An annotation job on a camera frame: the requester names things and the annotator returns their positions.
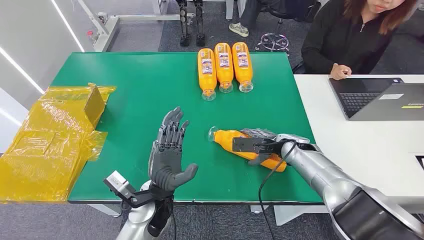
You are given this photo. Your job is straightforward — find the person's hand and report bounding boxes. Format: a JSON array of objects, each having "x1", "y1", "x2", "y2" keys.
[{"x1": 330, "y1": 63, "x2": 352, "y2": 81}]

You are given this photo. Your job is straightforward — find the green table mat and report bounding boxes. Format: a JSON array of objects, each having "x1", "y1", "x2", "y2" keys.
[{"x1": 51, "y1": 51, "x2": 324, "y2": 204}]

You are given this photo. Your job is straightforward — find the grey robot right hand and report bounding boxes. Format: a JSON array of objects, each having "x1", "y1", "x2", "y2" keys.
[{"x1": 240, "y1": 128, "x2": 311, "y2": 167}]

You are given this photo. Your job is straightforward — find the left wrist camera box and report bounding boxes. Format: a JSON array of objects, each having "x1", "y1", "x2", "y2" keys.
[{"x1": 103, "y1": 170, "x2": 157, "y2": 210}]

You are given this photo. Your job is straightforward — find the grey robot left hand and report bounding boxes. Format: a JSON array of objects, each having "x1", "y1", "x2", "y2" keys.
[{"x1": 148, "y1": 106, "x2": 199, "y2": 193}]

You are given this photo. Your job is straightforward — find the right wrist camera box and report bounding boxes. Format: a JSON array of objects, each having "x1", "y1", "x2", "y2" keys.
[{"x1": 232, "y1": 136, "x2": 282, "y2": 156}]

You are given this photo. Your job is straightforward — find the chrome base stool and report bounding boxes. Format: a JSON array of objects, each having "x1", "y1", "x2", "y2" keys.
[{"x1": 254, "y1": 4, "x2": 321, "y2": 57}]

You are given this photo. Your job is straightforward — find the person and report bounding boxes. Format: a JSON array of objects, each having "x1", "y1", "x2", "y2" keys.
[
  {"x1": 293, "y1": 0, "x2": 419, "y2": 81},
  {"x1": 228, "y1": 0, "x2": 276, "y2": 38}
]

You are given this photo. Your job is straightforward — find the orange juice bottle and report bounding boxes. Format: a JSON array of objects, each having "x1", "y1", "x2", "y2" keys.
[
  {"x1": 197, "y1": 48, "x2": 218, "y2": 102},
  {"x1": 207, "y1": 125, "x2": 288, "y2": 173},
  {"x1": 231, "y1": 42, "x2": 254, "y2": 93},
  {"x1": 214, "y1": 42, "x2": 234, "y2": 94}
]

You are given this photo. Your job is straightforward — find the yellow taped cardboard box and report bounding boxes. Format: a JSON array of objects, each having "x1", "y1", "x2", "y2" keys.
[{"x1": 0, "y1": 82, "x2": 117, "y2": 204}]

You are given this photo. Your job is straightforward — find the black robot leg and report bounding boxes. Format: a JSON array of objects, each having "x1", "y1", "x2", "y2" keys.
[
  {"x1": 193, "y1": 0, "x2": 206, "y2": 48},
  {"x1": 177, "y1": 0, "x2": 192, "y2": 48}
]

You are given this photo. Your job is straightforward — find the white metal frame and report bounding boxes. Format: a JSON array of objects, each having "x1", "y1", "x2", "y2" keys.
[{"x1": 76, "y1": 0, "x2": 196, "y2": 53}]

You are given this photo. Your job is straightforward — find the white table leg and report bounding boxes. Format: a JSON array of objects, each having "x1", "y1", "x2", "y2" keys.
[{"x1": 87, "y1": 203, "x2": 123, "y2": 218}]

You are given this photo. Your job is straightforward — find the white furniture leg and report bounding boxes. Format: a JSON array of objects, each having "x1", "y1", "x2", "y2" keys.
[{"x1": 225, "y1": 0, "x2": 248, "y2": 21}]

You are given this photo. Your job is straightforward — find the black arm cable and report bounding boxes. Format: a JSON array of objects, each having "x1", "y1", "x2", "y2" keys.
[{"x1": 257, "y1": 140, "x2": 297, "y2": 240}]

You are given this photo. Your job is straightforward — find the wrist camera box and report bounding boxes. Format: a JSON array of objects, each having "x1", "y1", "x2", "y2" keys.
[
  {"x1": 103, "y1": 170, "x2": 157, "y2": 210},
  {"x1": 232, "y1": 136, "x2": 282, "y2": 156}
]

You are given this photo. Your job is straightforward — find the white desk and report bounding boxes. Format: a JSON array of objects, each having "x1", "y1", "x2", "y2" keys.
[{"x1": 274, "y1": 74, "x2": 424, "y2": 227}]

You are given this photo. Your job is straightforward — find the grey laptop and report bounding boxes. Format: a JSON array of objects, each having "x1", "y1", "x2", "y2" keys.
[{"x1": 328, "y1": 77, "x2": 424, "y2": 122}]

